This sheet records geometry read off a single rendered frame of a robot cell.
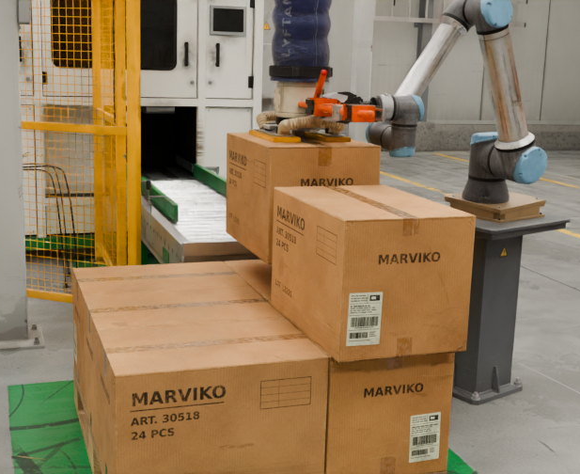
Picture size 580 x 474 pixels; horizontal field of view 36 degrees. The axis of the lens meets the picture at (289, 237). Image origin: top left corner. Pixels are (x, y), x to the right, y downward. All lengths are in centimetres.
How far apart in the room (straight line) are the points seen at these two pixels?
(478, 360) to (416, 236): 135
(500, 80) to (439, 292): 110
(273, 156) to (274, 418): 90
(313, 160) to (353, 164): 15
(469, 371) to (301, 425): 135
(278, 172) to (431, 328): 78
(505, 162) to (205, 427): 165
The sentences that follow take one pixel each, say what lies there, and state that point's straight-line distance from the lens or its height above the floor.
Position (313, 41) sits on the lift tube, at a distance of 319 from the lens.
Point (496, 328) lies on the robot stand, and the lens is 376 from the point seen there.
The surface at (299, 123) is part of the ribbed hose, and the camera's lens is 308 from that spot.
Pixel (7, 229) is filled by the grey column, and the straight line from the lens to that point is 424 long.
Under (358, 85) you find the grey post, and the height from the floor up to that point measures 117.
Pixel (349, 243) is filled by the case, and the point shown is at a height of 88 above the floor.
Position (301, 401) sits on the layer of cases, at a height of 42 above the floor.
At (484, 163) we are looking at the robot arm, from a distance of 359.
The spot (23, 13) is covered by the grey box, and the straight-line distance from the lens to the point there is 412.
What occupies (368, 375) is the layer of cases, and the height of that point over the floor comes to 48.
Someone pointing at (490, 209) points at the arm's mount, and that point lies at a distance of 357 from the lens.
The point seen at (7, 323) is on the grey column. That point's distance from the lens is 435.
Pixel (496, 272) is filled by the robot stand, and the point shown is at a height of 53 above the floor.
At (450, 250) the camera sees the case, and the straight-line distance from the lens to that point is 251.
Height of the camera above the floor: 136
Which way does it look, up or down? 12 degrees down
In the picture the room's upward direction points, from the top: 2 degrees clockwise
